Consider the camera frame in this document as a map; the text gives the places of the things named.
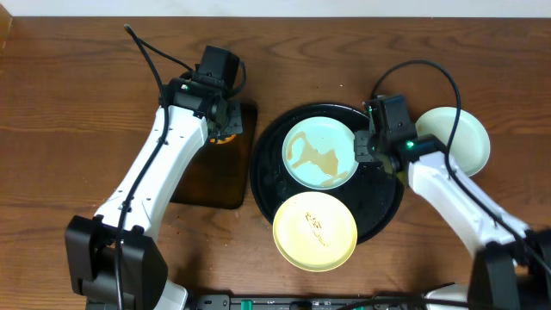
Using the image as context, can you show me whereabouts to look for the black rectangular water tray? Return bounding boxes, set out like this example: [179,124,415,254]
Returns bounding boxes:
[170,101,257,209]

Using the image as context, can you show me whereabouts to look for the yellow plate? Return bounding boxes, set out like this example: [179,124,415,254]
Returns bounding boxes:
[272,191,358,272]

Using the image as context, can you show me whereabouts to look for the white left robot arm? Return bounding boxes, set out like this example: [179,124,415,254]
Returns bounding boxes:
[65,71,243,309]

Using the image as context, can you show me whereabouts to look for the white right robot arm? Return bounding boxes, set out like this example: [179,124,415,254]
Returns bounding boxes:
[354,129,550,309]

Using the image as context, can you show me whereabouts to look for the mint green plate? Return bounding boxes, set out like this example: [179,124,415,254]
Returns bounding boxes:
[416,107,491,177]
[282,116,359,190]

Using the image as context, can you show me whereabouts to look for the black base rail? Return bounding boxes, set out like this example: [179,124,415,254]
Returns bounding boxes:
[85,293,436,310]

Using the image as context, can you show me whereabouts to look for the orange green scrub sponge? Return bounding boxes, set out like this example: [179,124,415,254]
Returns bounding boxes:
[209,134,236,145]

